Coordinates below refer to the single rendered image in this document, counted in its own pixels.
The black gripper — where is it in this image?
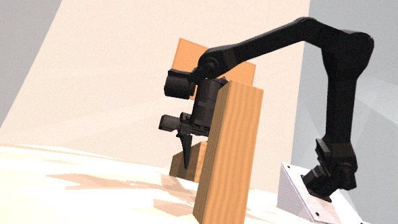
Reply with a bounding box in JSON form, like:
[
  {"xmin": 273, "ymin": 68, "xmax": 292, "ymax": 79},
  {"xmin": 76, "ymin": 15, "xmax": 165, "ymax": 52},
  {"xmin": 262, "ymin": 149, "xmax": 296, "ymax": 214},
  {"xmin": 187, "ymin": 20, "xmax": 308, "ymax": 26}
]
[{"xmin": 159, "ymin": 99, "xmax": 216, "ymax": 169}]

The brown wooden board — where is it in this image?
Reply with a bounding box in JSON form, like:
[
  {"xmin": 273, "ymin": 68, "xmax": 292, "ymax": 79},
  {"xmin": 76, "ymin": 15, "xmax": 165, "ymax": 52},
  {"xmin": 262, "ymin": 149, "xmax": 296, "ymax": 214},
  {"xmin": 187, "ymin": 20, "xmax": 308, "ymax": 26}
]
[{"xmin": 169, "ymin": 141, "xmax": 207, "ymax": 184}]

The wooden post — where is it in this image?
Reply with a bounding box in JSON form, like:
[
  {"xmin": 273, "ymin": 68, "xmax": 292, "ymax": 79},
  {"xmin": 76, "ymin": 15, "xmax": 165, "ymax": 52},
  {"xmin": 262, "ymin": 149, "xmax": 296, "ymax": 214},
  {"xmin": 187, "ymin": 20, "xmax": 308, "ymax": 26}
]
[{"xmin": 192, "ymin": 80, "xmax": 264, "ymax": 224}]

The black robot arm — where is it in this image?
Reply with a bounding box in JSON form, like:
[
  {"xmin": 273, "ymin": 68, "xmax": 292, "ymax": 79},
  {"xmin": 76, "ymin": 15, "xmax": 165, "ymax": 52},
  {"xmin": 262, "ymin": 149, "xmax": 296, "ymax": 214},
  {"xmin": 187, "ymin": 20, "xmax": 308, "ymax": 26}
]
[{"xmin": 164, "ymin": 16, "xmax": 374, "ymax": 202}]

